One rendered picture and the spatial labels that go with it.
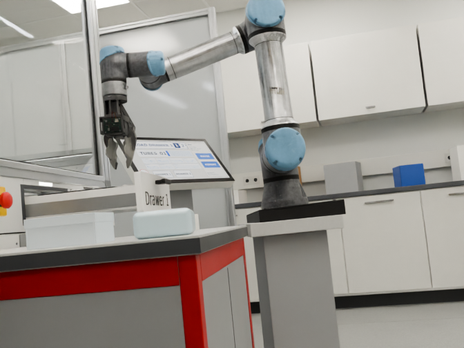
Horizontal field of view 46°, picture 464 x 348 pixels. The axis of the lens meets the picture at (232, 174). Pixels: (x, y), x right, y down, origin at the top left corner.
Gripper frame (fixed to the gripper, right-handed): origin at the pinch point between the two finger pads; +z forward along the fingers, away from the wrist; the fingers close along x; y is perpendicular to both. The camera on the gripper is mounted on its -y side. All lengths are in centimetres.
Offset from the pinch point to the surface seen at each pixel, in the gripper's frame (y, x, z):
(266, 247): -6.7, 40.2, 28.6
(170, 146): -93, -8, -18
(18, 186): 20.1, -22.5, 5.3
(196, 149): -103, 2, -17
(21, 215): 19.7, -22.5, 13.3
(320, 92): -316, 72, -83
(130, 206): 17.2, 7.3, 13.4
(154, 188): 6.8, 11.3, 8.5
